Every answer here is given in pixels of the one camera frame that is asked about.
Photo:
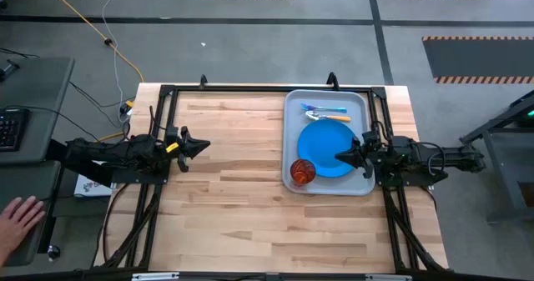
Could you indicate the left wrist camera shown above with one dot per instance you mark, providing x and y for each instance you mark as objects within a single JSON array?
[{"x": 172, "y": 131}]

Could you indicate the black metal table frame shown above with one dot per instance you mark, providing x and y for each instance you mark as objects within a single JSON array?
[{"x": 250, "y": 88}]

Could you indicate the white printed box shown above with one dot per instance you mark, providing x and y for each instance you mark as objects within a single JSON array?
[{"x": 89, "y": 187}]

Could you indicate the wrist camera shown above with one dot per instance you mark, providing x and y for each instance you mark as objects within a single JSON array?
[
  {"x": 370, "y": 138},
  {"x": 172, "y": 131}
]

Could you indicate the orange translucent cup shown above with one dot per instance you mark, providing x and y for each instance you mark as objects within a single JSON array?
[{"x": 302, "y": 172}]

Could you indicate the black caster wheel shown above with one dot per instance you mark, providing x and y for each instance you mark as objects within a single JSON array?
[{"x": 53, "y": 252}]

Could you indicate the silver aluminium extrusion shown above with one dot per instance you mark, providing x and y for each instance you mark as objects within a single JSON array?
[
  {"x": 388, "y": 277},
  {"x": 155, "y": 277}
]

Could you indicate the grey desk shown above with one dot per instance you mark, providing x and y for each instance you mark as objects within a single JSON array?
[{"x": 37, "y": 89}]

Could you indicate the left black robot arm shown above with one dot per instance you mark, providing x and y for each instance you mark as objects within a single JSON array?
[{"x": 117, "y": 149}]

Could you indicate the blue round plate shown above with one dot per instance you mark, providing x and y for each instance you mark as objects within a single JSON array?
[{"x": 321, "y": 143}]

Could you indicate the grey metal cart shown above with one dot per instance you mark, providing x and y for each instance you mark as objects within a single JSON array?
[{"x": 496, "y": 168}]

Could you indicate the black keyboard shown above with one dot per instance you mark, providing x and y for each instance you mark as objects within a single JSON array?
[{"x": 12, "y": 128}]

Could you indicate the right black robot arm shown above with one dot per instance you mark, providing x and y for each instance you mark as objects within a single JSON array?
[{"x": 450, "y": 154}]

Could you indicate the iridescent blue fork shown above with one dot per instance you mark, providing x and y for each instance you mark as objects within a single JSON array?
[{"x": 329, "y": 108}]

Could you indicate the grey plastic tray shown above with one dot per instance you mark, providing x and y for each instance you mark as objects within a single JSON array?
[{"x": 359, "y": 106}]

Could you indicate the white and yellow plug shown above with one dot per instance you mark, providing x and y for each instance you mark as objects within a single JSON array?
[{"x": 127, "y": 108}]

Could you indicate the black hazard-striped floor mat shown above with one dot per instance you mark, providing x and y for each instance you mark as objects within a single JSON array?
[{"x": 480, "y": 60}]

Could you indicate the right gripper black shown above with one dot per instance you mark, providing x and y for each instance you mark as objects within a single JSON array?
[{"x": 380, "y": 158}]

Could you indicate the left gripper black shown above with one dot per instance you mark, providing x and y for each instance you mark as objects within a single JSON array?
[{"x": 169, "y": 154}]

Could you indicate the person's hand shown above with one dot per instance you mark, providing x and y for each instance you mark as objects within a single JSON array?
[{"x": 18, "y": 227}]

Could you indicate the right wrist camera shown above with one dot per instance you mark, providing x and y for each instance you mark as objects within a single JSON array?
[{"x": 370, "y": 138}]

